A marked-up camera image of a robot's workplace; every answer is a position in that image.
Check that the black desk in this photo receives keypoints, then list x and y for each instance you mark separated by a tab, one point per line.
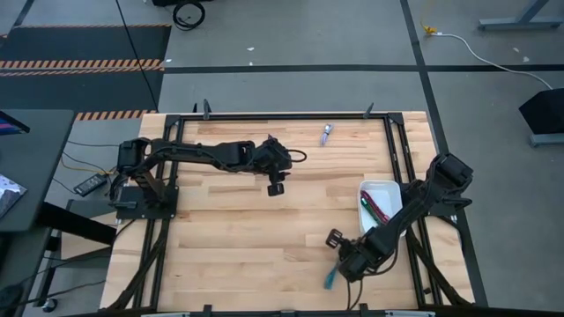
39	167

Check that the black box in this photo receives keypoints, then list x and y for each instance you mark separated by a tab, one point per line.
546	112

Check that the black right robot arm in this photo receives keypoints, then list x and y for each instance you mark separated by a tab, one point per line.
418	202

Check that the teal marker pen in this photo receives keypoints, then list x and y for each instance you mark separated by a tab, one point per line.
330	279

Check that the black mat with hazard stripes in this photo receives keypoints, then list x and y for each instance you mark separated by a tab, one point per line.
88	44

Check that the dark laptop screen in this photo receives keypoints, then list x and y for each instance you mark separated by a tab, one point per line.
11	124

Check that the grey patterned pad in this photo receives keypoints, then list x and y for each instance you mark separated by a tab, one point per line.
9	193

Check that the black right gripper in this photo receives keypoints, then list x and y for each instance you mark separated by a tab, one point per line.
359	260

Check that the white plastic bin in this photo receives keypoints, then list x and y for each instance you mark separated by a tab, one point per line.
388	193

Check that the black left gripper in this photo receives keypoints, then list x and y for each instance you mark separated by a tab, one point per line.
273	158

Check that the black aluminium table frame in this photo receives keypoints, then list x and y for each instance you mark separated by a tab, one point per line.
286	116

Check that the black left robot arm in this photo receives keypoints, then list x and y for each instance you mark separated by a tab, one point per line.
211	154

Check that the black power adapter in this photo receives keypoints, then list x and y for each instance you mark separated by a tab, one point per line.
90	185

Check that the grey stand foot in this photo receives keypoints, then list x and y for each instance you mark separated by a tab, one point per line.
548	140

